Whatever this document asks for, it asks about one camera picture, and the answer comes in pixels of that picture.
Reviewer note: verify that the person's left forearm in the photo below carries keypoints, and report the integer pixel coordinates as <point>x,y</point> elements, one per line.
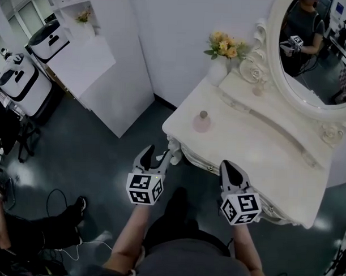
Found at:
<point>130,235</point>

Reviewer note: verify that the small clear glass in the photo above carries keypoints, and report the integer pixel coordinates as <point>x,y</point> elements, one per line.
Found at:
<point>257,90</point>

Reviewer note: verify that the white vase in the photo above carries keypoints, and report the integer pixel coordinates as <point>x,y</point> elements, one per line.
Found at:
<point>218,72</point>

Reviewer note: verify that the another person's forearm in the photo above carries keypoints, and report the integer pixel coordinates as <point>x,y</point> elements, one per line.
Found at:
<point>1,227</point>

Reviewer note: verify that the white cabinet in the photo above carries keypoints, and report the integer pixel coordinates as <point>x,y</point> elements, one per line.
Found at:
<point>107,70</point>

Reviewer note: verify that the small yellow flowers on shelf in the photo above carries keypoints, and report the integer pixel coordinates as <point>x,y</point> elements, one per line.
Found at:
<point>83,16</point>

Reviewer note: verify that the yellow flower bouquet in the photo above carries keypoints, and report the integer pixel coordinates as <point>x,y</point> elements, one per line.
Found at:
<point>225,46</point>

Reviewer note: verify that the white rose ornament plate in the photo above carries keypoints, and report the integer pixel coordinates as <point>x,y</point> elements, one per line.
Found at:
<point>253,71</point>

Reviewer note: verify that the small pink container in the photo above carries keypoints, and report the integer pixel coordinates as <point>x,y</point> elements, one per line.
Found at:
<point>201,123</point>

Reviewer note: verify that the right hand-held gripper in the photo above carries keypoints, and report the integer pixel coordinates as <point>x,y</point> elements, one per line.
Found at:
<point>241,207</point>

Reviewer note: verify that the person's grey shirt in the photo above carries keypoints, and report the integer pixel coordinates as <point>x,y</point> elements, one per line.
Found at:
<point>191,265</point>

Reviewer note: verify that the person's black trouser leg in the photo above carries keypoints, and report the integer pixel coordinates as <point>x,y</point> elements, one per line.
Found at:
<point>178,217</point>

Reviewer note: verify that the black chair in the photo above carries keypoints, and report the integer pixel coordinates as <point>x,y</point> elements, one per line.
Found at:
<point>9,129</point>

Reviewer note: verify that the person's right forearm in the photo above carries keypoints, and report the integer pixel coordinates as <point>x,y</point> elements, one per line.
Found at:
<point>247,247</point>

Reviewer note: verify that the white dressing table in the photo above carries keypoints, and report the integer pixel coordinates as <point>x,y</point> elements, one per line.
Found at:
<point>246,154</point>

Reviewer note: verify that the oval mirror with white frame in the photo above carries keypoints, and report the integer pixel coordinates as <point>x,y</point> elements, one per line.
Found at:
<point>309,54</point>

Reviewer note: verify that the white and black appliance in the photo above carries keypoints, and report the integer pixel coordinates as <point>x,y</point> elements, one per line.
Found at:
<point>22,84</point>
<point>50,42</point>

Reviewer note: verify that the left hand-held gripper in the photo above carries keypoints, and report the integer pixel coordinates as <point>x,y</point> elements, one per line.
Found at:
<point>144,187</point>

